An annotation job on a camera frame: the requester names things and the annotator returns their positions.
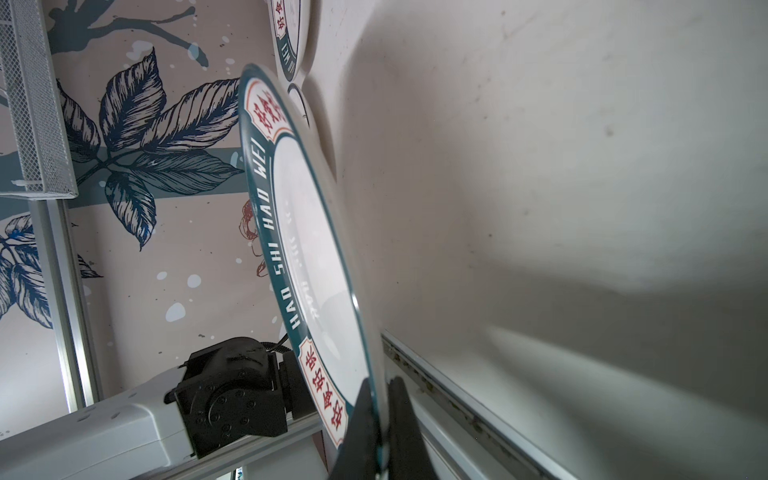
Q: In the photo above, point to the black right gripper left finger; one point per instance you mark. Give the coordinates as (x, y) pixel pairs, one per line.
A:
(357, 456)

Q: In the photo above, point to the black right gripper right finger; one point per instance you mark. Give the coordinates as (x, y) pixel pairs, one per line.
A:
(409, 458)

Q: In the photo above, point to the green rim plate front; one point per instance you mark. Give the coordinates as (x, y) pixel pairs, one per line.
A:
(309, 260)

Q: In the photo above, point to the green rim plate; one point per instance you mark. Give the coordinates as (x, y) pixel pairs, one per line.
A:
(290, 21)
(309, 260)

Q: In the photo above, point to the white plate flower outline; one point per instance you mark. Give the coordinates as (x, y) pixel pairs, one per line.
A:
(296, 95)

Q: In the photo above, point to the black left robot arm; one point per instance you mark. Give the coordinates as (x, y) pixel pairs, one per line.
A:
(238, 408)

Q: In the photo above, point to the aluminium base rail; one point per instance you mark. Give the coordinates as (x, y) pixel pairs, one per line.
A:
(464, 439)

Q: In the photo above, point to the white mesh wall shelf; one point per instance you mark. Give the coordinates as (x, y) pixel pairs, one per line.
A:
(30, 93)

